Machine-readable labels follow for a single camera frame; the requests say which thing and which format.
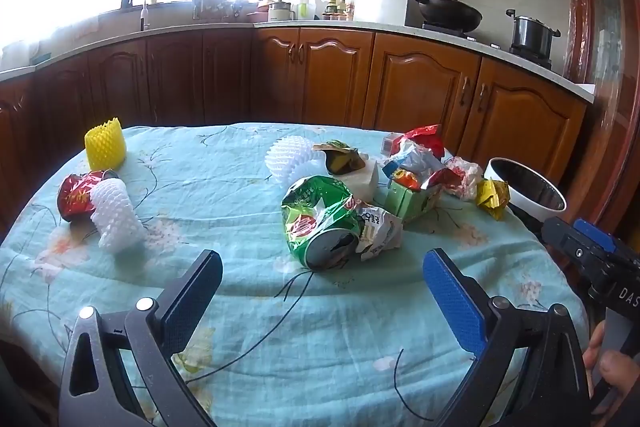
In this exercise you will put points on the row of seasoning bottles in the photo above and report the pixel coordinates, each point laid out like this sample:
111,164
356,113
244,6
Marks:
340,12

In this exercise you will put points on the yellow foam fruit net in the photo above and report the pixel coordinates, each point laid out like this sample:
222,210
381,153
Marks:
105,147

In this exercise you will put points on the white paper box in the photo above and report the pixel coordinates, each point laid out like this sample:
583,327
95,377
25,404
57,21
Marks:
365,184

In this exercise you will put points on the white trash bin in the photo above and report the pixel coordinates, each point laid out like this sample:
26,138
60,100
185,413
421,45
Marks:
530,194

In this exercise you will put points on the red foil wrapper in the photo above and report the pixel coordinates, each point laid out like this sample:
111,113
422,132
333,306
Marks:
425,134

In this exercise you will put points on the green carton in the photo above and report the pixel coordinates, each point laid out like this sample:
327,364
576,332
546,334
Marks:
405,204

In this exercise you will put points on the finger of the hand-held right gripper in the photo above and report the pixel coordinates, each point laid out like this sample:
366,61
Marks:
565,239
595,234

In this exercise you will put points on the white electric kettle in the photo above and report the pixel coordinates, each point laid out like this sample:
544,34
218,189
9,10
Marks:
280,11

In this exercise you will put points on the red framed glass door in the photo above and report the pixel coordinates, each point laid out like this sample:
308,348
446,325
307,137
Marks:
605,57

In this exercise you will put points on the yellow foil wrapper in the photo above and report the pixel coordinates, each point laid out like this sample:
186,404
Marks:
492,197

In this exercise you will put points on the floral light blue tablecloth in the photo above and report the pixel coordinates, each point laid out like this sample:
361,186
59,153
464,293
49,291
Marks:
300,332

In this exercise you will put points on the grey kitchen countertop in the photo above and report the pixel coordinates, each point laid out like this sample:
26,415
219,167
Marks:
380,29

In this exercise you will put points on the gas stove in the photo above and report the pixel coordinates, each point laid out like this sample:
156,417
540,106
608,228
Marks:
500,47

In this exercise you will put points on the blue and white wrapper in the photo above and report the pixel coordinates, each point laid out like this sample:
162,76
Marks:
420,159

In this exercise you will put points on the wooden lower cabinets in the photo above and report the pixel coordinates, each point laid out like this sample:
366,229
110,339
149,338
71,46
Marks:
325,77

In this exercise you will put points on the black wok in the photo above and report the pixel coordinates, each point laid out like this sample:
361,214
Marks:
450,14

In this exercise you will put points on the red snack bag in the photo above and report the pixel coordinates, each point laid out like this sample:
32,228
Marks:
75,199

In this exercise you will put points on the red and white paper wrapper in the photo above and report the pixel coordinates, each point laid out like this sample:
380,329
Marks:
462,177

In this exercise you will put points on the green and yellow wrapper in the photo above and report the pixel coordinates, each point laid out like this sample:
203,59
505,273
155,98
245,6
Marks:
340,162

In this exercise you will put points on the large green snack bag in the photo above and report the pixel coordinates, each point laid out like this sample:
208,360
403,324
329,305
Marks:
310,207

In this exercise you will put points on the person's right hand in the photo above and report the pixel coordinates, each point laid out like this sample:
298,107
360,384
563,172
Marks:
617,372

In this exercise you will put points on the white foam fruit net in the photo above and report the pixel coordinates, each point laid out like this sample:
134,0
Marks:
117,217
287,157

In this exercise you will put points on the kitchen faucet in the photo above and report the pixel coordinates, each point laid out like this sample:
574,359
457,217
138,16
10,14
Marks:
142,12

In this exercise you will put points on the white crumpled printed wrapper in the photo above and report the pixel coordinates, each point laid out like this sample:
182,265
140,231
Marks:
380,229

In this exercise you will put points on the steel cooking pot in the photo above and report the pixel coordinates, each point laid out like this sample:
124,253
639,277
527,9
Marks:
532,32

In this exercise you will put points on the red and white box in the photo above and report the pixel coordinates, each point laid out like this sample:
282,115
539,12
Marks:
390,144

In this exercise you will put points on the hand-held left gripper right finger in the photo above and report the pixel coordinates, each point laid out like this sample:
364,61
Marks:
455,302

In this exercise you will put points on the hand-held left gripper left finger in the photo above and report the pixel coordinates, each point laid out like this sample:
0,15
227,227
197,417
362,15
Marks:
192,302

